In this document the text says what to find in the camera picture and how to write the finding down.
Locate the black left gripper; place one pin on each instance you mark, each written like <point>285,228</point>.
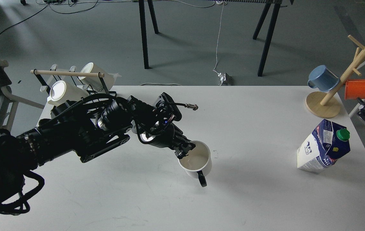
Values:
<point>154,124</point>

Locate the white mug black handle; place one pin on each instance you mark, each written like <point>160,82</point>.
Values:
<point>197,164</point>

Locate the blue white milk carton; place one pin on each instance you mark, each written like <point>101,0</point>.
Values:
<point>327,143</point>

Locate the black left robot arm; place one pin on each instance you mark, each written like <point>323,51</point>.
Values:
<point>90,127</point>

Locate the orange cup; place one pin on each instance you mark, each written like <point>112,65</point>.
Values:
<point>355,89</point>

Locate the blue cup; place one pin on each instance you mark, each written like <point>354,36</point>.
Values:
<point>322,78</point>

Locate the wooden mug tree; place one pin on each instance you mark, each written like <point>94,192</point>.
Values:
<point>323,104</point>

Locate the power adapter on floor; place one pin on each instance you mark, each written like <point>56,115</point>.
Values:
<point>225,79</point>

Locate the white mug front on rack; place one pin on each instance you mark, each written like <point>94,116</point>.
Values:
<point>62,91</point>

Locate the black trestle leg right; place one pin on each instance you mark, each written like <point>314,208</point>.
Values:
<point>270,32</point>

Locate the black wire mug rack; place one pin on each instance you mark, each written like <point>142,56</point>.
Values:
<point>90,78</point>

